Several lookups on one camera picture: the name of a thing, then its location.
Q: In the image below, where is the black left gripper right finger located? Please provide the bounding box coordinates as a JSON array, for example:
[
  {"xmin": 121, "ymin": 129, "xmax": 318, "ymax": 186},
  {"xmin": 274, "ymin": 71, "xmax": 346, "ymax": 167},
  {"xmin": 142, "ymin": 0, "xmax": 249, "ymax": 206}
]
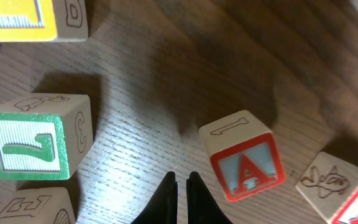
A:
[{"xmin": 186, "ymin": 171, "xmax": 232, "ymax": 224}]

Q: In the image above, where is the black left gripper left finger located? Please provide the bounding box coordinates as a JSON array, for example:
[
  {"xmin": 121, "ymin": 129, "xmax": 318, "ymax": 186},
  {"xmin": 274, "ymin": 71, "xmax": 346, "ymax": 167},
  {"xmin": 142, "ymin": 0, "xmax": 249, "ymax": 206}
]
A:
[{"xmin": 132, "ymin": 171, "xmax": 178, "ymax": 224}]

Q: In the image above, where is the red A wooden block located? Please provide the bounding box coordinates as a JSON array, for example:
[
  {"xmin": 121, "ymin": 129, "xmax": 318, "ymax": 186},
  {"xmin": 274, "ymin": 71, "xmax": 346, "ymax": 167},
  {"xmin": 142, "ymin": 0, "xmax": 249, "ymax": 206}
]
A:
[{"xmin": 199, "ymin": 110, "xmax": 285, "ymax": 202}]

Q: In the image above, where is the red I wooden block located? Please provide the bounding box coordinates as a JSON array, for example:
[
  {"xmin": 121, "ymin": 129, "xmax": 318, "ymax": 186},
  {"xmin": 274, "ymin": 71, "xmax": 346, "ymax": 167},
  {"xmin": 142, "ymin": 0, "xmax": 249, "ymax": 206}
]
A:
[{"xmin": 296, "ymin": 152, "xmax": 358, "ymax": 224}]

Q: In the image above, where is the blue T wooden block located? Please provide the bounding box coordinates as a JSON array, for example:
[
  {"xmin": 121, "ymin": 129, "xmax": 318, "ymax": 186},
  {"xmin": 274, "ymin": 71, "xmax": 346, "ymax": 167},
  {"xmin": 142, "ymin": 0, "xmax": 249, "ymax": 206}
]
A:
[{"xmin": 0, "ymin": 187, "xmax": 76, "ymax": 224}]

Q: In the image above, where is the green L wooden block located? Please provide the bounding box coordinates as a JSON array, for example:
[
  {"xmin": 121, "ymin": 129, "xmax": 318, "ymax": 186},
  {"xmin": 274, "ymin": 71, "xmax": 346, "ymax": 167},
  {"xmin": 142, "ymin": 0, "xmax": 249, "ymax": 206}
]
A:
[{"xmin": 0, "ymin": 93, "xmax": 94, "ymax": 180}]

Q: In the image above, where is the yellow K wooden block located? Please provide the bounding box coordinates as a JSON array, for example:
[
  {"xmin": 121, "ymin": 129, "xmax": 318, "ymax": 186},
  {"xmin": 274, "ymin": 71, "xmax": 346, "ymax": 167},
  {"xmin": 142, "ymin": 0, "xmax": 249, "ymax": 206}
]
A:
[{"xmin": 0, "ymin": 0, "xmax": 89, "ymax": 42}]

